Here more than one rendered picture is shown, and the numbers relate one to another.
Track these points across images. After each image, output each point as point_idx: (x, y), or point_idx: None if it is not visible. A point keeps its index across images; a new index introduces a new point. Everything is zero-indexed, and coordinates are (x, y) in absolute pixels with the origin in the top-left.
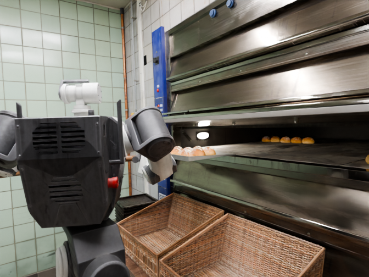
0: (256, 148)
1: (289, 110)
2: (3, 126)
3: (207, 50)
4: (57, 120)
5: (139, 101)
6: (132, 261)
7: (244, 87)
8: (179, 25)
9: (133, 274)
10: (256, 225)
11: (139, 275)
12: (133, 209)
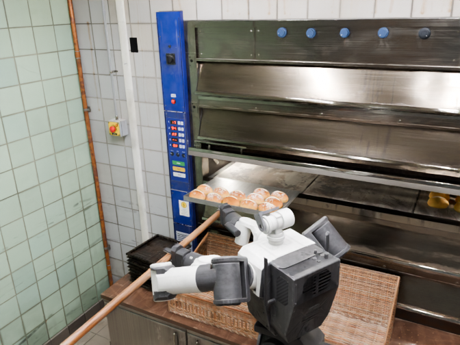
0: None
1: (392, 180)
2: (235, 273)
3: (269, 72)
4: (317, 271)
5: (119, 103)
6: (208, 326)
7: (323, 131)
8: (217, 22)
9: (224, 338)
10: None
11: (231, 337)
12: None
